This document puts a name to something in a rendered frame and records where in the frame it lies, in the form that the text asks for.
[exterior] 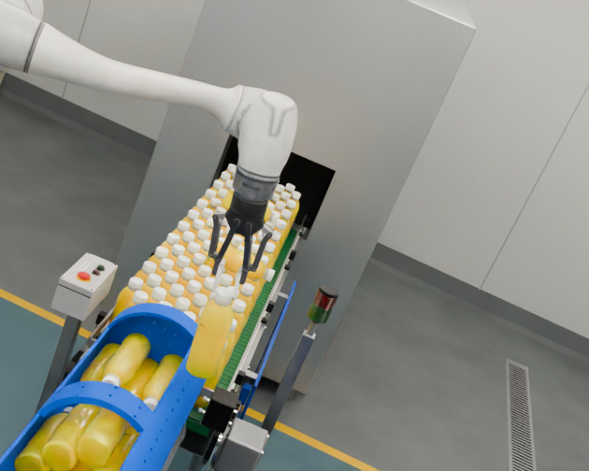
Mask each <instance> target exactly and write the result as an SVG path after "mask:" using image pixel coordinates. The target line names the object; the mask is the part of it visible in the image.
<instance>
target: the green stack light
mask: <svg viewBox="0 0 589 471"><path fill-rule="evenodd" d="M332 310H333V309H323V308H321V307H318V306H317V305H316V304H315V303H314V301H312V303H311V306H310V308H309V311H308V316H309V318H310V319H311V320H313V321H315V322H318V323H327V320H328V318H329V316H330V314H331V312H332Z"/></svg>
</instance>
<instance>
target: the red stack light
mask: <svg viewBox="0 0 589 471"><path fill-rule="evenodd" d="M337 299H338V297H337V298H330V297H327V296H325V295H323V294H322V293H321V292H320V290H319V289H318V291H317V292H316V294H315V297H314V299H313V301H314V303H315V304H316V305H317V306H318V307H321V308H323V309H333V307H334V305H335V303H336V301H337Z"/></svg>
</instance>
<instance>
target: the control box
mask: <svg viewBox="0 0 589 471"><path fill-rule="evenodd" d="M88 261H89V262H88ZM87 262H88V263H87ZM86 264H87V265H86ZM99 264H102V265H103V266H104V267H105V270H99V269H98V270H99V271H100V275H95V274H94V273H93V270H94V269H97V266H98V265H99ZM84 265H85V266H84ZM82 267H83V269H82ZM117 267H118V266H117V265H116V264H113V263H111V262H108V261H106V260H104V259H102V258H99V257H97V256H95V255H92V254H91V253H89V252H87V253H86V254H85V255H84V256H82V257H81V258H80V259H79V260H78V261H77V262H76V263H75V264H74V265H73V266H72V267H71V268H70V269H69V270H67V271H66V272H65V273H64V274H63V275H62V276H61V277H60V279H59V282H58V286H57V289H56V292H55V295H54V297H53V300H52V304H51V308H53V309H55V310H58V311H60V312H62V313H64V314H66V315H68V316H71V317H73V318H75V319H78V320H80V321H84V320H85V319H86V318H87V317H88V316H89V315H90V314H91V313H92V311H93V310H94V309H95V308H96V307H97V306H98V305H99V303H100V302H101V301H102V300H103V299H104V298H105V297H106V296H107V294H108V293H109V290H110V287H111V284H112V281H113V279H114V276H115V272H116V270H117ZM78 272H86V273H88V274H90V275H91V278H89V279H81V278H80V277H79V276H78Z"/></svg>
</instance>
